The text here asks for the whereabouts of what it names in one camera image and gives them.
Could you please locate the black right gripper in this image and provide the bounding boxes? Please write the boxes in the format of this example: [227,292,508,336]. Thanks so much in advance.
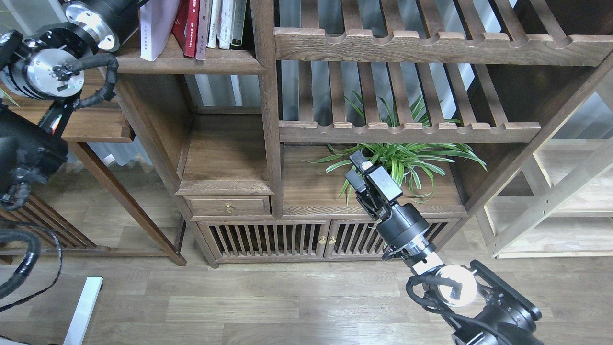
[344,151,429,254]

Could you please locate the red book with photos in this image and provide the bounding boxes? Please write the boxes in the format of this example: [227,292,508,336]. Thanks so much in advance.
[171,0,201,58]

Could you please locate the maroon book white characters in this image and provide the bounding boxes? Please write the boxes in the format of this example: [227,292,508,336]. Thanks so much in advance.
[195,0,212,60]

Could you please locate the white lavender book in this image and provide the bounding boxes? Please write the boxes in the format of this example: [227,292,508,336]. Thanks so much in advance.
[140,0,180,61]

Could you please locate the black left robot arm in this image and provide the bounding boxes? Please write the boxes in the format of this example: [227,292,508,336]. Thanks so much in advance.
[1,0,145,211]

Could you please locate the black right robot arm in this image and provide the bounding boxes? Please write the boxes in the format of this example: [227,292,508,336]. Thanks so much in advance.
[345,151,542,345]

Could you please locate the light wooden shelf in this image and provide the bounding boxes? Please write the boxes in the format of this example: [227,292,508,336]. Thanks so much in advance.
[476,79,613,259]

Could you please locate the green spider plant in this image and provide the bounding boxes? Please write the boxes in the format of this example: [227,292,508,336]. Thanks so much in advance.
[309,91,488,203]

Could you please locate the dark wooden bookshelf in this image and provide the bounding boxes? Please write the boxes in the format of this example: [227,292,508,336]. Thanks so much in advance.
[61,0,613,269]

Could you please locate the dark green upright book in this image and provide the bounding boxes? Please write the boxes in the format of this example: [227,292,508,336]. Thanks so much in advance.
[230,0,247,50]

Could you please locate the white upright book middle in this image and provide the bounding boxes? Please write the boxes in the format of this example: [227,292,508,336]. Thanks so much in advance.
[217,0,236,50]

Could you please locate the white upright book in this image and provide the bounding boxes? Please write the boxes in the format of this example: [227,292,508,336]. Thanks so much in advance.
[217,0,236,50]
[206,0,223,48]

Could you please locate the dark slatted wooden rack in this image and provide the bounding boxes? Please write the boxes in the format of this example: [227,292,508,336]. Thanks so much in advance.
[0,194,105,253]

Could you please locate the white metal bar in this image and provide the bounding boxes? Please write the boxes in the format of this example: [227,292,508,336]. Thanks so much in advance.
[63,276,103,345]

